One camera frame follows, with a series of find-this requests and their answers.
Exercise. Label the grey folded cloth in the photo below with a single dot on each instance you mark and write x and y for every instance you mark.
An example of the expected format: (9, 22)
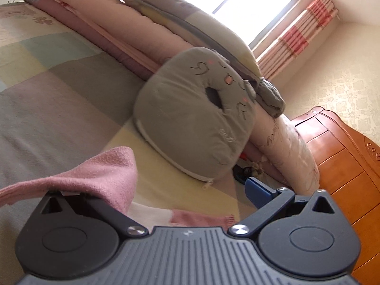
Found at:
(270, 96)

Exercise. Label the small flower ornament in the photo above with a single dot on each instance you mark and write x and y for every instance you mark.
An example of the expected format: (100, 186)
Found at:
(256, 168)

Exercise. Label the grey patchwork pillow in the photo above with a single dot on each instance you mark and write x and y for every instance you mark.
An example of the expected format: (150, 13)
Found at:
(184, 17)

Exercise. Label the pink floral folded quilt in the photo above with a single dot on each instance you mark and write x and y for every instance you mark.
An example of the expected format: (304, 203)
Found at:
(98, 20)

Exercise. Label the window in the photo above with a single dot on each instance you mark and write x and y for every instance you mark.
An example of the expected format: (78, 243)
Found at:
(231, 3)

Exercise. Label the wooden headboard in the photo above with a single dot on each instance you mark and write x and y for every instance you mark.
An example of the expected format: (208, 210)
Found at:
(341, 160)

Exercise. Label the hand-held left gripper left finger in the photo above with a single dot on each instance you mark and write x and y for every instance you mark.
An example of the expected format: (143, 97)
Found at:
(104, 210)

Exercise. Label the red flat item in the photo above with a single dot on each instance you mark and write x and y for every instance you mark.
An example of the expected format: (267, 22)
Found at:
(244, 156)

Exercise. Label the grey cat face cushion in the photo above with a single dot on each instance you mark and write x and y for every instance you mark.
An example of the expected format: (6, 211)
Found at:
(184, 124)

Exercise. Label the black phone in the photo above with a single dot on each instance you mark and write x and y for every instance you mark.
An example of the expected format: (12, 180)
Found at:
(238, 175)

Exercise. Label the pink and white sweater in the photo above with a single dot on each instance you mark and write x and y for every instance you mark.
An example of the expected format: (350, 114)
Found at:
(109, 175)

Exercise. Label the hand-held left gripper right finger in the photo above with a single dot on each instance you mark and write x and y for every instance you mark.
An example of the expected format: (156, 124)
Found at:
(258, 191)

